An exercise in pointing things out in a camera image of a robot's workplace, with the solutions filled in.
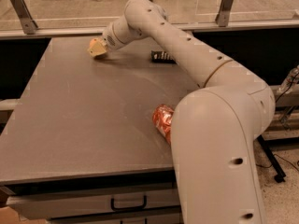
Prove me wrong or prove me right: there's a grey drawer with black handle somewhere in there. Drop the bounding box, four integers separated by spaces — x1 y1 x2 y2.
7 189 179 219

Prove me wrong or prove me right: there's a grey horizontal railing beam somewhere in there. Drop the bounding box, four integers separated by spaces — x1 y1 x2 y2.
0 19 299 40

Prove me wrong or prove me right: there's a black metal stand leg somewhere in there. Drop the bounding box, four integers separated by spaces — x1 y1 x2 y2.
257 135 286 183

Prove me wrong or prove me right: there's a black floor cable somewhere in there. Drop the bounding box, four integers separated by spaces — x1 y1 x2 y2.
255 152 299 174

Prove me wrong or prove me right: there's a lower grey drawer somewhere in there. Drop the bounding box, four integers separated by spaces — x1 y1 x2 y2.
48 213 183 224

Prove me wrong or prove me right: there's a crushed orange soda can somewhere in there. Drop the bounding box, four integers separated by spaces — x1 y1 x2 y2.
152 104 174 144

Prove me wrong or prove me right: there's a dark snack bar wrapper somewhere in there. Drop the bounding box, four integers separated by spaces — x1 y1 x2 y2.
150 50 175 63

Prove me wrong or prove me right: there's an orange fruit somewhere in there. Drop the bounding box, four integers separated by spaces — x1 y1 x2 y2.
90 39 97 46

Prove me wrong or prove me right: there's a left metal railing bracket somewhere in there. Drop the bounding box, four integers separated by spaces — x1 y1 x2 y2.
10 0 38 35

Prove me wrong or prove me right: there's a right metal railing bracket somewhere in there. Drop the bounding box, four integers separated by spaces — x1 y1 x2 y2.
215 0 234 27

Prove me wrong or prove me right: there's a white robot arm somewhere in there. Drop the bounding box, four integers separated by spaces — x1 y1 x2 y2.
89 0 275 224

